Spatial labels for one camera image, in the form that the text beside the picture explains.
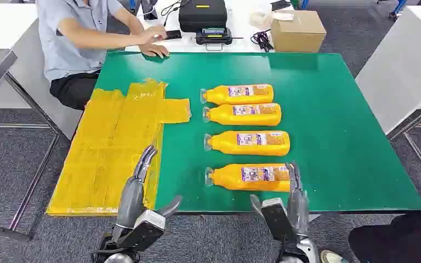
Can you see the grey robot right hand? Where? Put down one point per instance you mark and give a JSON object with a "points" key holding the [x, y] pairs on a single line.
{"points": [[299, 214]]}

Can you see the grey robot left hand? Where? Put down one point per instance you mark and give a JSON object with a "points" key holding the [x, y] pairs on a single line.
{"points": [[132, 199]]}

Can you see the orange plastic bottle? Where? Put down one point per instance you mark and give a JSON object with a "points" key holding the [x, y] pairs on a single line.
{"points": [[217, 95], [225, 143], [228, 178], [221, 114]]}

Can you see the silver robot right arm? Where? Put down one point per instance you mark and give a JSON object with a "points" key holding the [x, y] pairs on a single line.
{"points": [[310, 250]]}

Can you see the yellow sheet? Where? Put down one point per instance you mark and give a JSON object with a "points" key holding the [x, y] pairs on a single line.
{"points": [[105, 145]]}

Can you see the green table mat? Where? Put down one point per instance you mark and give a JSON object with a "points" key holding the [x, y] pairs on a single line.
{"points": [[323, 127]]}

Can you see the person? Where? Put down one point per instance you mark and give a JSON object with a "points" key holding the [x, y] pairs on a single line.
{"points": [[72, 36], [395, 239]]}

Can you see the black smartphone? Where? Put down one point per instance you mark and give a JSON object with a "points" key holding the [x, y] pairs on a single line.
{"points": [[174, 35]]}

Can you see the grey side table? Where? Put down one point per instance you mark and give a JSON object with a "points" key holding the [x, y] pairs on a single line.
{"points": [[395, 72], [0, 25]]}

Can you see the brown cardboard box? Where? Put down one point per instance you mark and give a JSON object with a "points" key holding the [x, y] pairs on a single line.
{"points": [[297, 36]]}

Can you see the black handheld controller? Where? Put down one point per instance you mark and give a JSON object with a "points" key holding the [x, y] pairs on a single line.
{"points": [[214, 36]]}

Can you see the black device stand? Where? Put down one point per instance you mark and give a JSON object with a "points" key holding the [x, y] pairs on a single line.
{"points": [[149, 12]]}

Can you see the black carrying case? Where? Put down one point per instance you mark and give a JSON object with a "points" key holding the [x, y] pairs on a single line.
{"points": [[203, 16]]}

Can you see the clear plastic bag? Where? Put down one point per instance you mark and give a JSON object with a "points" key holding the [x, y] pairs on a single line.
{"points": [[260, 18]]}

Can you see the white table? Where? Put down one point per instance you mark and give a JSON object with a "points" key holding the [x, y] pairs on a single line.
{"points": [[239, 18]]}

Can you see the black flat device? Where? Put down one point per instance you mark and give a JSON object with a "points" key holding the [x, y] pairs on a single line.
{"points": [[280, 5]]}

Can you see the green plastic crate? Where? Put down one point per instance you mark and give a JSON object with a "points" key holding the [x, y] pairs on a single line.
{"points": [[295, 3]]}

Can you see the blue wheeled stand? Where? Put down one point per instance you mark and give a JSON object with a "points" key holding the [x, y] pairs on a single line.
{"points": [[400, 5]]}

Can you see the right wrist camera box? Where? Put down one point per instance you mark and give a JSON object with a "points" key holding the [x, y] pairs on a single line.
{"points": [[277, 217]]}

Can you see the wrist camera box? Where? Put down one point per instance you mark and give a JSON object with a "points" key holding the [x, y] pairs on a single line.
{"points": [[277, 217], [141, 230]]}

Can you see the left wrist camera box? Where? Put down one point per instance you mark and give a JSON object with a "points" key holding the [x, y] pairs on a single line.
{"points": [[141, 230]]}

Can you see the blue metal rack frame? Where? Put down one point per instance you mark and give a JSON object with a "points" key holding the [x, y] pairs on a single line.
{"points": [[304, 3]]}

